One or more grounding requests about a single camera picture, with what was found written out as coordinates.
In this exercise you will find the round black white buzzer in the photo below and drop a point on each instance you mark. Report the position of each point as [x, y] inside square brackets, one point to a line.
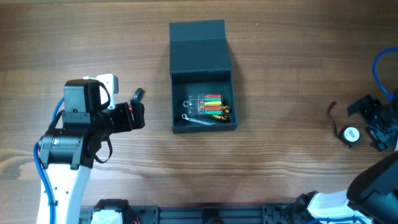
[349, 135]

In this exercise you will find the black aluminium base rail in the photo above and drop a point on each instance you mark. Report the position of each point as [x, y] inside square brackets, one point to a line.
[269, 213]

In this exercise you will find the red black handled screwdriver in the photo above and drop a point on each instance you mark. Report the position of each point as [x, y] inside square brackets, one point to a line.
[138, 94]

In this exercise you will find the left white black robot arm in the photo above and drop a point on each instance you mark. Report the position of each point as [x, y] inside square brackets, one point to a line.
[65, 154]

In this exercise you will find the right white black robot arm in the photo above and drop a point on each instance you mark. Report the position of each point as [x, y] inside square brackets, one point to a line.
[372, 195]

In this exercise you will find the clear case coloured screwdrivers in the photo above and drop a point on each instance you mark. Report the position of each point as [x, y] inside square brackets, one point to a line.
[204, 104]

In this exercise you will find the silver metal wrench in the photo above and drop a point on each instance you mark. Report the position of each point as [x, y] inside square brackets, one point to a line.
[197, 121]

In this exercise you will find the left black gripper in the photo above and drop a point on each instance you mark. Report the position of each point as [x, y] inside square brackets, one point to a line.
[137, 114]

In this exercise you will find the orange black needle-nose pliers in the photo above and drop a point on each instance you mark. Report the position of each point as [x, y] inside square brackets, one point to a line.
[223, 117]

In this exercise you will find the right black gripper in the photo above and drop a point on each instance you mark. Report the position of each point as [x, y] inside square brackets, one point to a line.
[372, 112]

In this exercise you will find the dark green open box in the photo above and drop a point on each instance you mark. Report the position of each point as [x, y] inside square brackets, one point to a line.
[200, 63]

